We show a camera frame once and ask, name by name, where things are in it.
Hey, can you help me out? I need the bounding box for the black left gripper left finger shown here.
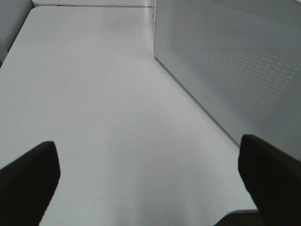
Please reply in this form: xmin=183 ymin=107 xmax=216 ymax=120
xmin=0 ymin=141 xmax=61 ymax=226

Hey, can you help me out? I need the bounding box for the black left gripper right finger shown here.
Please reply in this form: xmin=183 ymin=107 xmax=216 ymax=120
xmin=238 ymin=135 xmax=301 ymax=226

